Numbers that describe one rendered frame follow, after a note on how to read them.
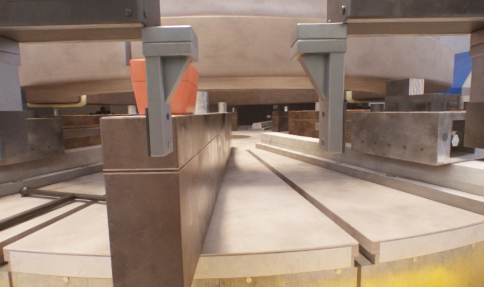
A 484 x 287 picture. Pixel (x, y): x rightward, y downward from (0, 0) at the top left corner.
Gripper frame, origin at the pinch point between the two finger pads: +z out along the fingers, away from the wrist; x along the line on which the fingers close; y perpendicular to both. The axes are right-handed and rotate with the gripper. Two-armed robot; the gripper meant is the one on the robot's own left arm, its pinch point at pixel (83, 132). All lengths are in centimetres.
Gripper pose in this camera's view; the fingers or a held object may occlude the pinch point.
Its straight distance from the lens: 25.3
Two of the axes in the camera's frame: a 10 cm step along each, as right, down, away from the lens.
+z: 0.2, 9.9, 1.0
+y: 0.0, -1.0, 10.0
